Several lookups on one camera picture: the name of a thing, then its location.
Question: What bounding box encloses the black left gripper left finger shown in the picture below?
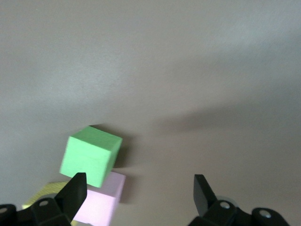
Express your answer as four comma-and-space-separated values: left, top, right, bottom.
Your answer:
0, 172, 88, 226

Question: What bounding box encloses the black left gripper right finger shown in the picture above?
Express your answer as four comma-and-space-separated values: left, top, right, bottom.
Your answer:
189, 174, 289, 226

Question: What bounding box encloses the green foam cube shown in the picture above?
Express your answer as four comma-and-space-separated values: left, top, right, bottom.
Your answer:
59, 125, 123, 188

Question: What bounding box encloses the yellow foam cube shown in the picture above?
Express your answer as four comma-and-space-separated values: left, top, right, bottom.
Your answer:
22, 181, 79, 226

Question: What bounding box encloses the pink foam cube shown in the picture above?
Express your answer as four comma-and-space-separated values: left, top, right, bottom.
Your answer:
72, 171, 127, 226

